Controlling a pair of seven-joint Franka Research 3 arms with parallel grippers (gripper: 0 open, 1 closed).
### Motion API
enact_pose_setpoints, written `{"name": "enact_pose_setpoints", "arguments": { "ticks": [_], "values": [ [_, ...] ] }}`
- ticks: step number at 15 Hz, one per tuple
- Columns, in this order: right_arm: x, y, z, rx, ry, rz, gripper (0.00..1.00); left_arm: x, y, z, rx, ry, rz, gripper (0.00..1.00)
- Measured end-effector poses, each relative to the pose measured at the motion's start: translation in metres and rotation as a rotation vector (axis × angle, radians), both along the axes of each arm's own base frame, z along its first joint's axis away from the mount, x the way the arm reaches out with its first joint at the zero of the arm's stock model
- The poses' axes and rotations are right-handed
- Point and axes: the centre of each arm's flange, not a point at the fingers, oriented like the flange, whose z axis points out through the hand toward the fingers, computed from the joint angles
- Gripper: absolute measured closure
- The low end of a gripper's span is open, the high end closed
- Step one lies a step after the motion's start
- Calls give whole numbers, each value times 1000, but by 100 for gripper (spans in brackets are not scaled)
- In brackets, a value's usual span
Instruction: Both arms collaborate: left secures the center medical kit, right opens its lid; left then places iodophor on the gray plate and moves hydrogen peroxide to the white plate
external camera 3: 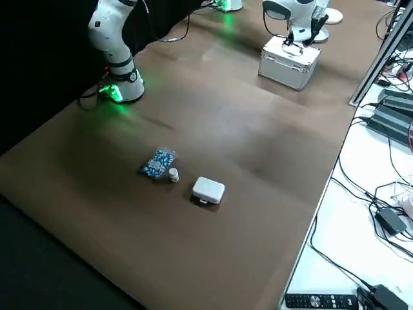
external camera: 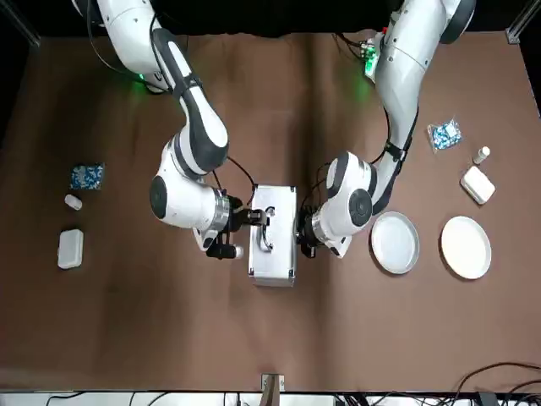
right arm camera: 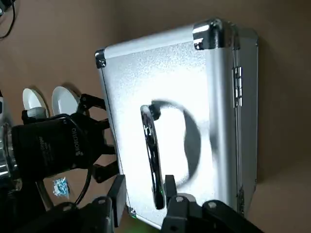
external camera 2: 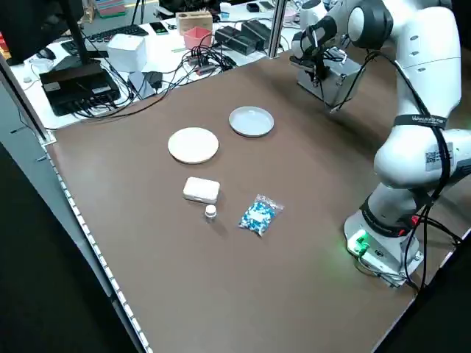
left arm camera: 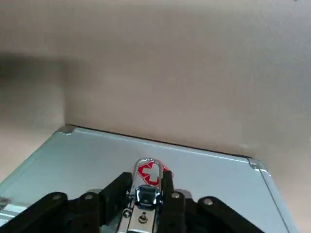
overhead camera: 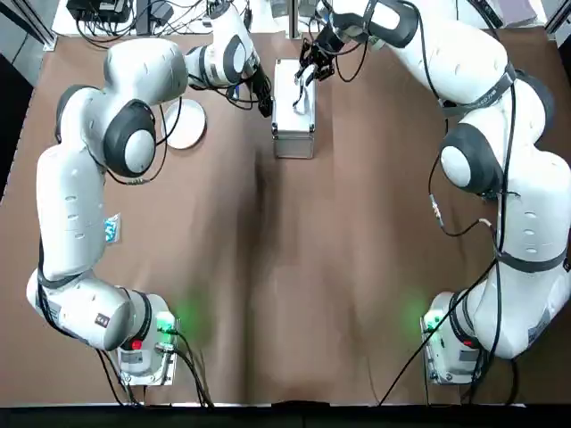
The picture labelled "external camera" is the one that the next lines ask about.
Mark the gray round plate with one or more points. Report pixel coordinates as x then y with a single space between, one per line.
393 243

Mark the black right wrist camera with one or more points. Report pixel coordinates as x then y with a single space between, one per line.
222 250

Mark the silver aluminium medical kit case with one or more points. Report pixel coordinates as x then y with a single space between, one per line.
272 266

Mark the aluminium camera post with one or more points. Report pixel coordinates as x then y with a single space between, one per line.
272 387

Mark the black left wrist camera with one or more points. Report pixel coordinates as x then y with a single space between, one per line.
308 251

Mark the white round plate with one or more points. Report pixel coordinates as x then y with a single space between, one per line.
465 247

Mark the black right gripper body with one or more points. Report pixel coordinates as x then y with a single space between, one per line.
238 213

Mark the white desk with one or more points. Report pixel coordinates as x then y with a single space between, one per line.
105 399

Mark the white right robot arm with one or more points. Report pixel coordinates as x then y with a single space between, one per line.
198 122

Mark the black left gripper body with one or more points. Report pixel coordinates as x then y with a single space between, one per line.
305 224

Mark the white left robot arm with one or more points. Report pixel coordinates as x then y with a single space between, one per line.
401 63

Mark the small white pill bottle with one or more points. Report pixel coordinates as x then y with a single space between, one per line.
73 202
481 155

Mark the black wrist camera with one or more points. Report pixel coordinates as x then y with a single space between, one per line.
222 250
308 251

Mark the white plastic pill box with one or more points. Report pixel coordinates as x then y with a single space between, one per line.
477 185
70 249

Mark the aluminium frame post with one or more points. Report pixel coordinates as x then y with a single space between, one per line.
517 25

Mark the bag of blue white capsules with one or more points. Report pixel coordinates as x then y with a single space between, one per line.
444 136
86 177

